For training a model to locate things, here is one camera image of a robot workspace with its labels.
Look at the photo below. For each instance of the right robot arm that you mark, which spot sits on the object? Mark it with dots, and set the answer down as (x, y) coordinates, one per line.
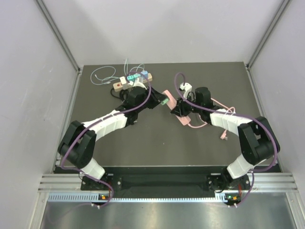
(256, 137)

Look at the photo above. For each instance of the green charger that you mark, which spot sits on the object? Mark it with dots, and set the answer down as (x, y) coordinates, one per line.
(164, 102)

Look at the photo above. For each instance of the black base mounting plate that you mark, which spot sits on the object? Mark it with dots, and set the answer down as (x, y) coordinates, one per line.
(206, 182)

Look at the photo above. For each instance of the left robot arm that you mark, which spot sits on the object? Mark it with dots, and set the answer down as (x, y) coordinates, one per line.
(77, 145)

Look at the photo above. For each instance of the aluminium front rail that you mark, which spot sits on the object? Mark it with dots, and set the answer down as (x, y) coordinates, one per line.
(263, 182)

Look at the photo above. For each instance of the left aluminium frame post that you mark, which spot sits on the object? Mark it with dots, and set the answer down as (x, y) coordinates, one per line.
(58, 35)

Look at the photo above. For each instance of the right aluminium frame post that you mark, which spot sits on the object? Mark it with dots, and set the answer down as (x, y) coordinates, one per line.
(268, 32)

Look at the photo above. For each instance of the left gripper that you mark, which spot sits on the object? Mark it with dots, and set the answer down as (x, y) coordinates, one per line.
(157, 98)

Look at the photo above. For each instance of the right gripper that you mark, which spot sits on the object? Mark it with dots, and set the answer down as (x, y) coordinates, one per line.
(181, 109)

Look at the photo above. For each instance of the teal dual usb charger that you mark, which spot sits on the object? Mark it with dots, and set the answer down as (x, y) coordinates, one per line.
(130, 78)

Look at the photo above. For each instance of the pink power strip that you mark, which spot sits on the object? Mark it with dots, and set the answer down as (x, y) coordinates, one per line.
(171, 103)

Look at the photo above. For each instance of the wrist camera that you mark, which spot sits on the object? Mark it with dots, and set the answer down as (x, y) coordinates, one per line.
(185, 88)
(137, 83)

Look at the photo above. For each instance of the beige wooden power strip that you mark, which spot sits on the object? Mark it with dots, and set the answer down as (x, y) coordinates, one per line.
(118, 86)

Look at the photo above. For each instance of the white honor charger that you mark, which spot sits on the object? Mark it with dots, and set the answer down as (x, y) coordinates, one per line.
(124, 83)

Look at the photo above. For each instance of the blue charger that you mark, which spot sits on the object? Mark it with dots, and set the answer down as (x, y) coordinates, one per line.
(145, 73)

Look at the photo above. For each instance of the aluminium frame post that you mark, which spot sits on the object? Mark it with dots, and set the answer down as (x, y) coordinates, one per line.
(58, 35)
(268, 32)

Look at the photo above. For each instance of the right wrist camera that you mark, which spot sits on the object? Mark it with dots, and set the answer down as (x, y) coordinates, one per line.
(185, 88)

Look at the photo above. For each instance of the slotted cable duct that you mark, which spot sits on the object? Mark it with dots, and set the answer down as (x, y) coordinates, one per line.
(99, 198)

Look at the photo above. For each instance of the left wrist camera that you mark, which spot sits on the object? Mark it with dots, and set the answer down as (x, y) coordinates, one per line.
(137, 83)

